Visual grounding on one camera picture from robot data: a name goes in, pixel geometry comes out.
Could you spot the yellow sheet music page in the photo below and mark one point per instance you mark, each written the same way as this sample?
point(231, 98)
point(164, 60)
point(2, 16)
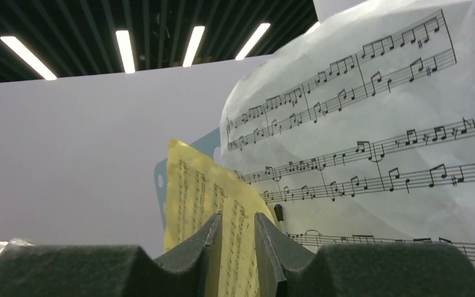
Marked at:
point(197, 187)

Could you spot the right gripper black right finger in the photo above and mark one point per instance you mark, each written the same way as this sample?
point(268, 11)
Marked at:
point(286, 268)

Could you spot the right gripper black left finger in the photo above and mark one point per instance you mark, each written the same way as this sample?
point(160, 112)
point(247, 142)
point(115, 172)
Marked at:
point(192, 268)

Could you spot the white sheet music page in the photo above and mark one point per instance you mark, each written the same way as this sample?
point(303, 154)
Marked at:
point(364, 130)

